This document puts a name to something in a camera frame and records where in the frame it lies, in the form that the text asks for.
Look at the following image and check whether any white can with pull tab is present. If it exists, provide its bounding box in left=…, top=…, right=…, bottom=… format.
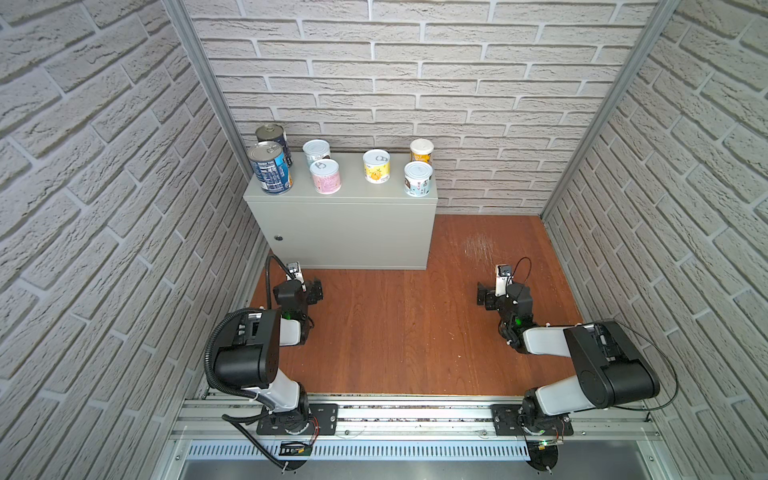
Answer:
left=309, top=159, right=342, bottom=195

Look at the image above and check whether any white can with date stamp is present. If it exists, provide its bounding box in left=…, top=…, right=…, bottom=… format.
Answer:
left=302, top=139, right=331, bottom=166

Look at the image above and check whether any large blue can gold lid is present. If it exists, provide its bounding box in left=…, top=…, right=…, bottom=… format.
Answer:
left=247, top=141, right=293, bottom=195

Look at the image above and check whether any yellow can with pull tab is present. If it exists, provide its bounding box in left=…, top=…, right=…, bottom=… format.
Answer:
left=362, top=149, right=391, bottom=184

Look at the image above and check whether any orange can with white lid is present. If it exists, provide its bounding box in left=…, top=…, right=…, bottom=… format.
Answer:
left=410, top=138, right=435, bottom=164

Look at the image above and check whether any tall dark blue can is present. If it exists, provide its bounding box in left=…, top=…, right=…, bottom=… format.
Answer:
left=255, top=123, right=293, bottom=166

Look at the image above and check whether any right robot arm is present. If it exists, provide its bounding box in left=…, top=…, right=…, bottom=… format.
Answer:
left=477, top=282, right=661, bottom=436

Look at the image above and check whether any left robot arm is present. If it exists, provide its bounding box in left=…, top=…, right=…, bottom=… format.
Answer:
left=203, top=279, right=323, bottom=435

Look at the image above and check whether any grey metal cabinet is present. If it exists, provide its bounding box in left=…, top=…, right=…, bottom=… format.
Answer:
left=244, top=151, right=438, bottom=270

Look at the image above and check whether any aluminium corner profile left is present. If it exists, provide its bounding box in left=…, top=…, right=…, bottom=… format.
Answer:
left=164, top=0, right=253, bottom=182

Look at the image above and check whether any aluminium corner profile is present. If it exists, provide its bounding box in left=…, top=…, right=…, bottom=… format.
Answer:
left=164, top=0, right=253, bottom=182
left=540, top=0, right=680, bottom=222

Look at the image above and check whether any aluminium corner profile right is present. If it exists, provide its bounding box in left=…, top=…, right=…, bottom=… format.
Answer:
left=540, top=0, right=680, bottom=222

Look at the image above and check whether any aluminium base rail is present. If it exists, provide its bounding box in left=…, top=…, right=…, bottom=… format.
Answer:
left=170, top=392, right=662, bottom=461

